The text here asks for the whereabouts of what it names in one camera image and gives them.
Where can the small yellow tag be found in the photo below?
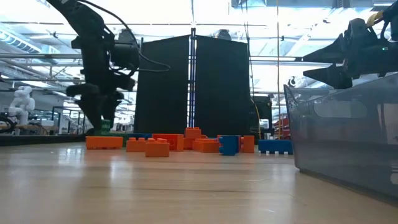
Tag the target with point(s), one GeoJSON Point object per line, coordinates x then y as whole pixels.
{"type": "Point", "coordinates": [373, 18]}

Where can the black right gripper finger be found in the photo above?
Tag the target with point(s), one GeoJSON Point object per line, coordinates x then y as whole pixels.
{"type": "Point", "coordinates": [329, 53]}
{"type": "Point", "coordinates": [332, 76]}

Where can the blue toy brick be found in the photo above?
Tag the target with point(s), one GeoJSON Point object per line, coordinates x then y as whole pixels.
{"type": "Point", "coordinates": [229, 145]}
{"type": "Point", "coordinates": [140, 135]}
{"type": "Point", "coordinates": [275, 146]}

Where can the black equipment box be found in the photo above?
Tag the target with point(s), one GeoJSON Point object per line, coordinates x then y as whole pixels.
{"type": "Point", "coordinates": [264, 109]}

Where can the black background workstation frame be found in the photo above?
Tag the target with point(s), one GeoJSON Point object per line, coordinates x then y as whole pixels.
{"type": "Point", "coordinates": [53, 119]}

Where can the red background equipment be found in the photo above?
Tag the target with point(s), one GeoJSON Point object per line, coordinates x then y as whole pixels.
{"type": "Point", "coordinates": [281, 124]}

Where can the clear plastic bin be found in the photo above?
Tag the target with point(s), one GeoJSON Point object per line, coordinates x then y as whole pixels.
{"type": "Point", "coordinates": [342, 149]}

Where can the grey ceiling rail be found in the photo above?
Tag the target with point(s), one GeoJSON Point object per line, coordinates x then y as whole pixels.
{"type": "Point", "coordinates": [37, 56]}

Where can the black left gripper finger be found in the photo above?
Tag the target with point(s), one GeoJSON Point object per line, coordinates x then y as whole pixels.
{"type": "Point", "coordinates": [91, 112]}
{"type": "Point", "coordinates": [112, 105]}

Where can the black aluminium table frame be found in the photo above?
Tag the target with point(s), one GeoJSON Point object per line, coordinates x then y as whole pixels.
{"type": "Point", "coordinates": [40, 140]}

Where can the black folding partition screen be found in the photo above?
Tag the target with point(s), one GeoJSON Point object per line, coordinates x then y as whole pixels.
{"type": "Point", "coordinates": [161, 93]}

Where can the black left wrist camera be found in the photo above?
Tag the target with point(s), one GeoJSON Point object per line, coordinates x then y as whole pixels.
{"type": "Point", "coordinates": [124, 51]}

